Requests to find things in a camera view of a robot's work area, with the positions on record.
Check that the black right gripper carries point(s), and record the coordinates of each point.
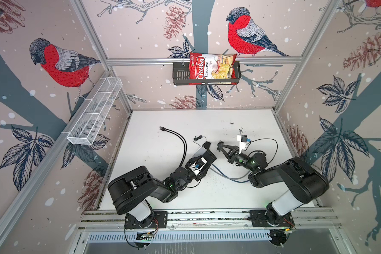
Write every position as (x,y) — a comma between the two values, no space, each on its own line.
(230,157)

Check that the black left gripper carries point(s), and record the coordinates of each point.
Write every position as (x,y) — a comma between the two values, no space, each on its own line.
(199,177)

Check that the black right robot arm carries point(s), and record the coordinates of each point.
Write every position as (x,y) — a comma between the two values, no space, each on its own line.
(304,183)

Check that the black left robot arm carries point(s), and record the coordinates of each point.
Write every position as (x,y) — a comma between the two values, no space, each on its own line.
(130,191)

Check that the red cassava chips bag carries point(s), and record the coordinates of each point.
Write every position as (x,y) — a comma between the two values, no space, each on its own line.
(207,66)

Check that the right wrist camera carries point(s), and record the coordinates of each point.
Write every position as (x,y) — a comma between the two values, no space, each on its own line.
(244,141)

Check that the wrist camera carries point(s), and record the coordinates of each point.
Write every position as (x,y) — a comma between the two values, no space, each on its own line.
(244,141)
(197,166)

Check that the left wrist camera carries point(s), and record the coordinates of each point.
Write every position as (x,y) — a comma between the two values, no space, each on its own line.
(197,166)

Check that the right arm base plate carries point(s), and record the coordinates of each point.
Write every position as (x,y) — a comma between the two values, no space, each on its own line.
(264,218)

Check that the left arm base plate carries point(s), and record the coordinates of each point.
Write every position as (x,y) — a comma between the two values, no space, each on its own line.
(157,220)

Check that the black wall basket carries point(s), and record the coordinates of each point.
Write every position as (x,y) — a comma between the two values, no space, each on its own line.
(181,76)

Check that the aluminium mounting rail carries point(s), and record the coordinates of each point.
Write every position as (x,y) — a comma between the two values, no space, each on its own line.
(215,219)

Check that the white wire mesh shelf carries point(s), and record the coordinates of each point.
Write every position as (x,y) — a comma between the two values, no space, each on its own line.
(91,120)

